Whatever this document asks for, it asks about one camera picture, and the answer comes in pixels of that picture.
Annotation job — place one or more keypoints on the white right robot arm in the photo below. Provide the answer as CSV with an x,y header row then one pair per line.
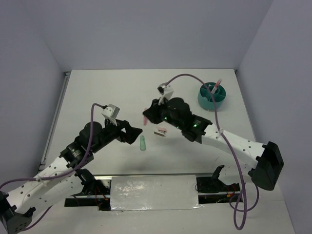
x,y
264,160

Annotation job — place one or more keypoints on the aluminium table edge rail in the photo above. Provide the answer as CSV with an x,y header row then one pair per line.
x,y
54,121

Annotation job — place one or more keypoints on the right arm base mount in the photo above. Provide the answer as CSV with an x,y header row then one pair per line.
x,y
211,190

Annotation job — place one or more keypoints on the pink translucent pen cap tube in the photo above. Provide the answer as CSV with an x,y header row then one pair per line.
x,y
145,121

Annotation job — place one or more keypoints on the pink pen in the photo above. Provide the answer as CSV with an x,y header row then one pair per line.
x,y
220,80

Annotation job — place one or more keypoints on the teal round divided container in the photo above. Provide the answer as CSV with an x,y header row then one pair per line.
x,y
205,93

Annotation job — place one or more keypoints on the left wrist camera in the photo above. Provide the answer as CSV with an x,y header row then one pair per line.
x,y
110,113

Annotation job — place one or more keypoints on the green glue stick tube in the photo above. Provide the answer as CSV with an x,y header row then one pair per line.
x,y
142,143

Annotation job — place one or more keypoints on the pink white stapler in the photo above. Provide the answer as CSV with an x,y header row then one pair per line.
x,y
160,131

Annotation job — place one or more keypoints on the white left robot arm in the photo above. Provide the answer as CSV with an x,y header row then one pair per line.
x,y
65,176

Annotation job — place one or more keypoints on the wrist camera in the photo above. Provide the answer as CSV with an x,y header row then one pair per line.
x,y
110,113
166,92

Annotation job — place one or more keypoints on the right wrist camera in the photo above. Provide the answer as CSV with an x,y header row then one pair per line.
x,y
166,92

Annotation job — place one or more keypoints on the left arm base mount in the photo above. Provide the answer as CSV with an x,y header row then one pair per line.
x,y
94,193

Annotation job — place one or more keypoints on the silver foil cover plate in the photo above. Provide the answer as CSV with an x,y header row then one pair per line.
x,y
149,193

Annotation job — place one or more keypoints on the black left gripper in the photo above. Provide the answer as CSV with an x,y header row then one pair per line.
x,y
131,134

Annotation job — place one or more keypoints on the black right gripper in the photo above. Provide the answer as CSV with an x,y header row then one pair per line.
x,y
152,112

